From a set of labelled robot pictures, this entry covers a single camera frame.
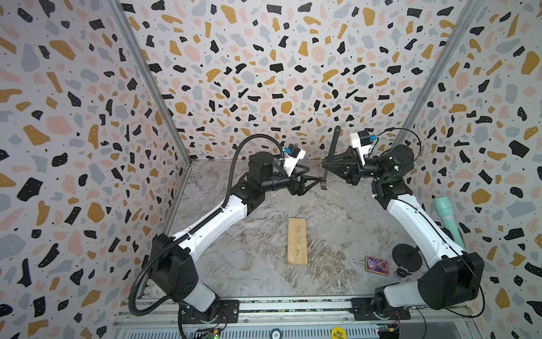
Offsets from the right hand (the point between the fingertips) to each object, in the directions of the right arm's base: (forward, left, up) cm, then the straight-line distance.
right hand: (327, 169), depth 60 cm
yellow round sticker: (-34, -6, -43) cm, 55 cm away
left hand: (+4, +1, -7) cm, 8 cm away
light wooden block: (-4, +8, -39) cm, 40 cm away
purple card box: (-12, -24, -42) cm, 50 cm away
